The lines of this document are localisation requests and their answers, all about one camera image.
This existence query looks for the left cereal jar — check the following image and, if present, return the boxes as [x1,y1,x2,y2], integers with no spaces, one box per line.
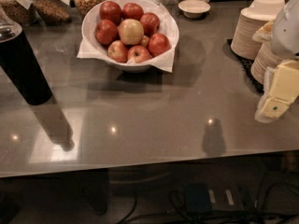
[0,0,36,26]

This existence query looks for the white paper napkin liner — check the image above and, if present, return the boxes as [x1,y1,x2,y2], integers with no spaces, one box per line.
[76,3,177,74]

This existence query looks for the red apple back middle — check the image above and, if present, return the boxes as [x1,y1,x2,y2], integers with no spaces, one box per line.
[122,3,144,21]

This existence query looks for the middle cereal jar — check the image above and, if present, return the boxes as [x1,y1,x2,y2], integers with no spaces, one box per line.
[32,0,71,26]

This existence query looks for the red-yellow apple front left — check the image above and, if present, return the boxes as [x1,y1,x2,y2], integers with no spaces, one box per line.
[107,40,128,63]

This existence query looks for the front stack paper bowls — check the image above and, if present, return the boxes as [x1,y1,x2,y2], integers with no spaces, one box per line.
[250,42,282,84]

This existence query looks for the yellow-green apple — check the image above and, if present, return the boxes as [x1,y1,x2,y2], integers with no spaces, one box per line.
[118,19,144,45]

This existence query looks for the dark glass carafe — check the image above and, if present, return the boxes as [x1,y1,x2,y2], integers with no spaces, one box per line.
[0,7,52,105]

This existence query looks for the red apple back left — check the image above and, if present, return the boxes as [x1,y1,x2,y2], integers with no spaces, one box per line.
[99,1,122,25]

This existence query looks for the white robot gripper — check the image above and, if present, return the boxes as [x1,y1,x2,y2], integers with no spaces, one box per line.
[252,0,299,123]

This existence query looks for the large white bowl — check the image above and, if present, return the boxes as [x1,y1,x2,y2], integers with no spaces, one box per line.
[80,0,180,74]

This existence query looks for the red apple front middle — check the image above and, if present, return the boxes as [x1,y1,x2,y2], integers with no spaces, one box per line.
[127,45,151,63]

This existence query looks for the small white dish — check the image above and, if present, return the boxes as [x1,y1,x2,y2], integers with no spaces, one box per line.
[178,0,210,19]

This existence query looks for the black rubber mat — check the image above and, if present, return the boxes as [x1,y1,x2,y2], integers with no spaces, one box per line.
[231,49,263,94]

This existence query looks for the red apple back right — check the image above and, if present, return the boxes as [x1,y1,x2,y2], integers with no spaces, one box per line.
[140,12,160,36]

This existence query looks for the blue box under table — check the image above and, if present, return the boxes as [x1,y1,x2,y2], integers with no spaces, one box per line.
[184,183,211,214]

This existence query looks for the red apple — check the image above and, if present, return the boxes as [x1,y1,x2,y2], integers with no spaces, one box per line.
[140,12,160,36]
[94,20,119,45]
[122,3,144,21]
[148,33,171,57]
[99,1,122,25]
[127,45,151,63]

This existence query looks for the black cables on floor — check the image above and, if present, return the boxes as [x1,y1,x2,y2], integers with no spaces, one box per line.
[116,171,299,224]

